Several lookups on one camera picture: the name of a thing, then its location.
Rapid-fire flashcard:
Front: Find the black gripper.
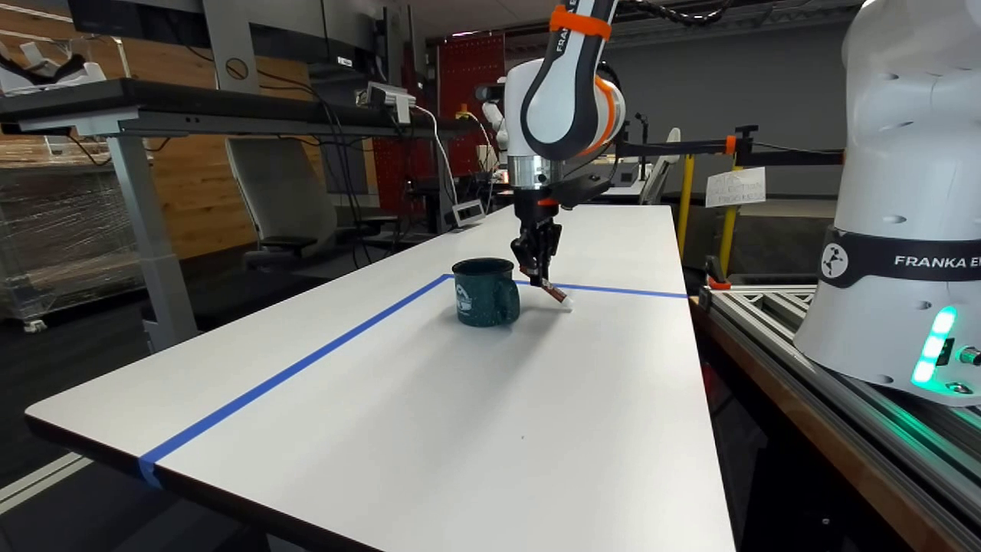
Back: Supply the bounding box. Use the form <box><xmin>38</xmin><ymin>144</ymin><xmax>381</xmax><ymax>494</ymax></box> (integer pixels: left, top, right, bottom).
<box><xmin>508</xmin><ymin>184</ymin><xmax>567</xmax><ymax>292</ymax></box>

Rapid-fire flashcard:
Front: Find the marker with orange cap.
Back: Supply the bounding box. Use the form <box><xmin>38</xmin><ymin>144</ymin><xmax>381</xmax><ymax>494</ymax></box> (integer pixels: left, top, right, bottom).
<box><xmin>530</xmin><ymin>277</ymin><xmax>573</xmax><ymax>310</ymax></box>

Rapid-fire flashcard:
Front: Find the dark teal enamel mug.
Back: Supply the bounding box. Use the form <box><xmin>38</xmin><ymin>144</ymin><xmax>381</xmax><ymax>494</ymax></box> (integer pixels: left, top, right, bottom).
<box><xmin>447</xmin><ymin>254</ymin><xmax>523</xmax><ymax>333</ymax></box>

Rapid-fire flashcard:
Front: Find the short blue tape strip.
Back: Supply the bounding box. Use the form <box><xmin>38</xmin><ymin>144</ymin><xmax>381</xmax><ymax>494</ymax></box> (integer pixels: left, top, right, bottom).
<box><xmin>513</xmin><ymin>272</ymin><xmax>688</xmax><ymax>304</ymax></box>

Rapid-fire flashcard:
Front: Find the red cabinet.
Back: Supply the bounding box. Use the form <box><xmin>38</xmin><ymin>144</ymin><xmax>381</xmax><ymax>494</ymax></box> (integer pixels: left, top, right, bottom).
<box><xmin>368</xmin><ymin>29</ymin><xmax>513</xmax><ymax>225</ymax></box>

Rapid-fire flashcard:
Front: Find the white paper sign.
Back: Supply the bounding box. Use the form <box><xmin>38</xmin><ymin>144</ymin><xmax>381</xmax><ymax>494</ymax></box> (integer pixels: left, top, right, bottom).
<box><xmin>702</xmin><ymin>167</ymin><xmax>769</xmax><ymax>211</ymax></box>

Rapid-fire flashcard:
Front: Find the white power strip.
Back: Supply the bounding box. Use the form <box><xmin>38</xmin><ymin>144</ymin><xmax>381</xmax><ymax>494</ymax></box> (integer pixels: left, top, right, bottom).
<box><xmin>353</xmin><ymin>81</ymin><xmax>419</xmax><ymax>129</ymax></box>

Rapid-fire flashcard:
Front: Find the black rod with orange clamps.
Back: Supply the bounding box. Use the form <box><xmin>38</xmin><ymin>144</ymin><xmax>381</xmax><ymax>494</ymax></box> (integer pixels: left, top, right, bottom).
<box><xmin>609</xmin><ymin>122</ymin><xmax>850</xmax><ymax>175</ymax></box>

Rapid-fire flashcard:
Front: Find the long blue tape strip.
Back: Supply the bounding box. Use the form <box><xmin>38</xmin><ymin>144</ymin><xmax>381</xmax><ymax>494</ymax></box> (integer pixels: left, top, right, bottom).
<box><xmin>136</xmin><ymin>269</ymin><xmax>456</xmax><ymax>492</ymax></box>

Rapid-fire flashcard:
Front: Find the grey standing desk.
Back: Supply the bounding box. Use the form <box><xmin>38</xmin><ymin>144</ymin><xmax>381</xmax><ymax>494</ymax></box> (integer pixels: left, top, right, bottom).
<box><xmin>0</xmin><ymin>77</ymin><xmax>424</xmax><ymax>357</ymax></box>

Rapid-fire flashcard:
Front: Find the plastic wrapped pallet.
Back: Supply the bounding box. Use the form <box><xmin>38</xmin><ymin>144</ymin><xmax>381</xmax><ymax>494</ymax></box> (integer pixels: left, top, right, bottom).
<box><xmin>0</xmin><ymin>159</ymin><xmax>142</xmax><ymax>325</ymax></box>

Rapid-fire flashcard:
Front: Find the yellow post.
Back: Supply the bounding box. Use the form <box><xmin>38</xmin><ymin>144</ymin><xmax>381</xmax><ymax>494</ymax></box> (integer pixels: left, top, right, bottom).
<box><xmin>714</xmin><ymin>203</ymin><xmax>741</xmax><ymax>285</ymax></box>
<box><xmin>674</xmin><ymin>150</ymin><xmax>698</xmax><ymax>260</ymax></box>

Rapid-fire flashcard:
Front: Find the aluminium extrusion robot base frame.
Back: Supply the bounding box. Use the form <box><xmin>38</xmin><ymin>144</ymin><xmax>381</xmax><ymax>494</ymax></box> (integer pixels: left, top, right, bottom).
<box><xmin>702</xmin><ymin>284</ymin><xmax>981</xmax><ymax>552</ymax></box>

